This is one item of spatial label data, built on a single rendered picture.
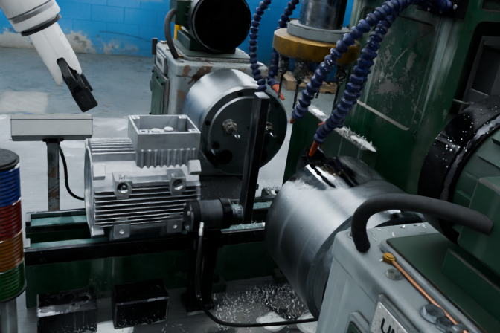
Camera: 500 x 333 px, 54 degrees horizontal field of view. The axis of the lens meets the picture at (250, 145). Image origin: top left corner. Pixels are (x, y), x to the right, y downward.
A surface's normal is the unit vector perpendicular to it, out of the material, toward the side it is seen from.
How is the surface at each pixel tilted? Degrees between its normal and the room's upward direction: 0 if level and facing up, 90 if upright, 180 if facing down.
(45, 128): 58
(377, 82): 90
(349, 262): 90
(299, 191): 47
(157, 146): 90
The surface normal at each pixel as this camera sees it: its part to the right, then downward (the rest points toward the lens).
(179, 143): 0.38, 0.39
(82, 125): 0.38, -0.16
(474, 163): -0.80, -0.33
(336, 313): -0.92, 0.01
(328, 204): -0.48, -0.70
